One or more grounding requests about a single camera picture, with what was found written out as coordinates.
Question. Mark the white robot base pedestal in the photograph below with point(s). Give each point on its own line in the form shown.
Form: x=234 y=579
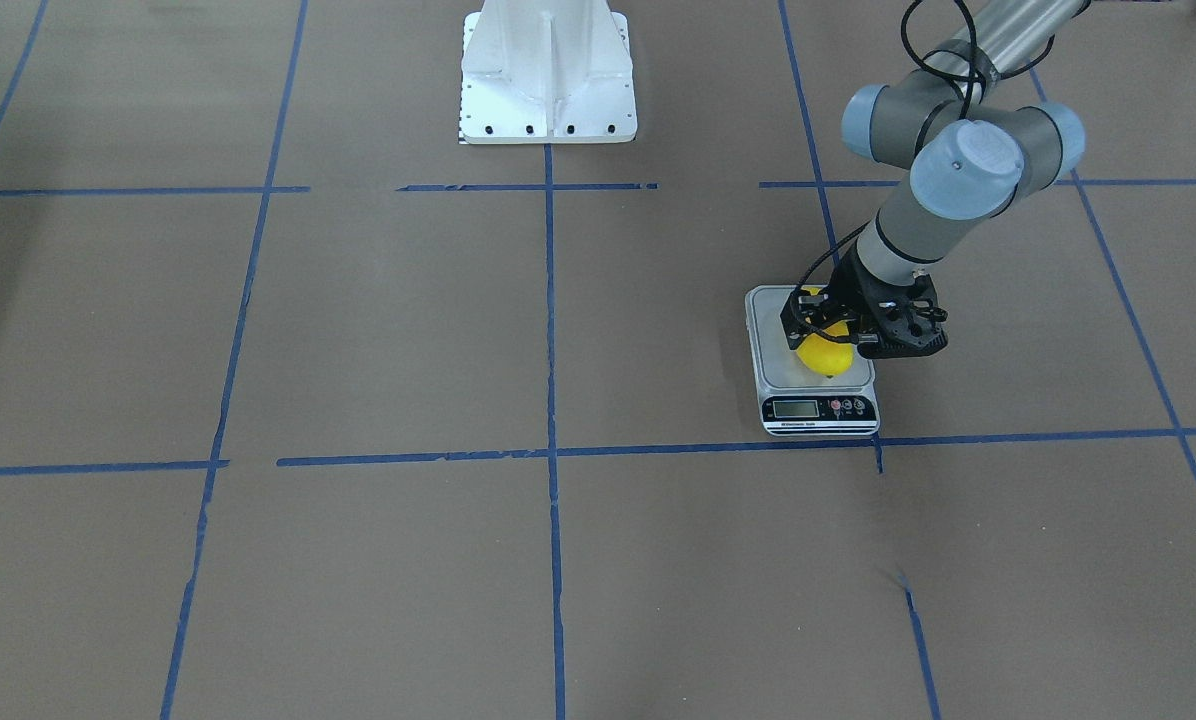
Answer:
x=546 y=72

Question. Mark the white digital kitchen scale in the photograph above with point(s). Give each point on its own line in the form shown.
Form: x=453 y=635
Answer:
x=792 y=400

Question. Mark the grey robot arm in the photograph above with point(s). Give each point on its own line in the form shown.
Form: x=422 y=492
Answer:
x=964 y=163

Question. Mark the yellow mango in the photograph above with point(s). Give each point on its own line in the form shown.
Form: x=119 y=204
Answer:
x=825 y=358

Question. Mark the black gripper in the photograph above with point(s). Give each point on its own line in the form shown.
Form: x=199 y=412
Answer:
x=851 y=283

